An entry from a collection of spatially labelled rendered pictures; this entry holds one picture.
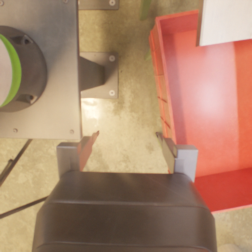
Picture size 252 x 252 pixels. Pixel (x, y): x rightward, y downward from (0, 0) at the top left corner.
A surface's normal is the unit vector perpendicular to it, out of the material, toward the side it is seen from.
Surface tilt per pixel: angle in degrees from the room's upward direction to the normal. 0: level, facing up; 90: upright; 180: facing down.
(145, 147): 0
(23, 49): 77
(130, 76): 0
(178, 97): 0
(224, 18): 30
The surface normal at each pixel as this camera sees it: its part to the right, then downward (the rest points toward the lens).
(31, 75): 0.94, 0.22
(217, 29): 0.07, 0.69
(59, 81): -0.01, 0.25
